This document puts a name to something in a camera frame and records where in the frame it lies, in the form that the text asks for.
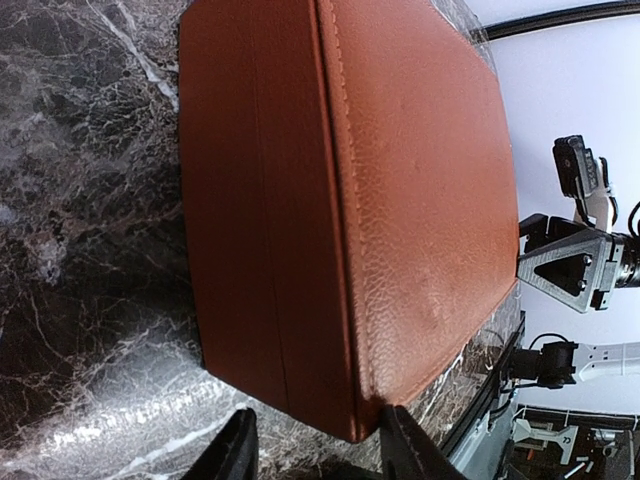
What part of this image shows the red jewelry box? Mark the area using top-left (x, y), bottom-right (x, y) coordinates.
top-left (179, 1), bottom-right (519, 443)

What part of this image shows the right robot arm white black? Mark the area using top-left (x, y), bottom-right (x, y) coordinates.
top-left (509, 214), bottom-right (639, 389)

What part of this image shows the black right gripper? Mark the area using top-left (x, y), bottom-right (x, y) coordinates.
top-left (517, 214), bottom-right (625, 313)

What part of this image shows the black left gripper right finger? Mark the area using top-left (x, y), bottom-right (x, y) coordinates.
top-left (378, 405), bottom-right (465, 480)

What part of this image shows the right black frame post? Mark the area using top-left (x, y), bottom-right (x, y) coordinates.
top-left (484, 1), bottom-right (639, 41)

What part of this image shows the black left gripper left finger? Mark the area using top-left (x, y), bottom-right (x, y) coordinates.
top-left (182, 408), bottom-right (258, 480)

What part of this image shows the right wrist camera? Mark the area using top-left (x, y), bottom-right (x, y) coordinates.
top-left (552, 134), bottom-right (619, 234)

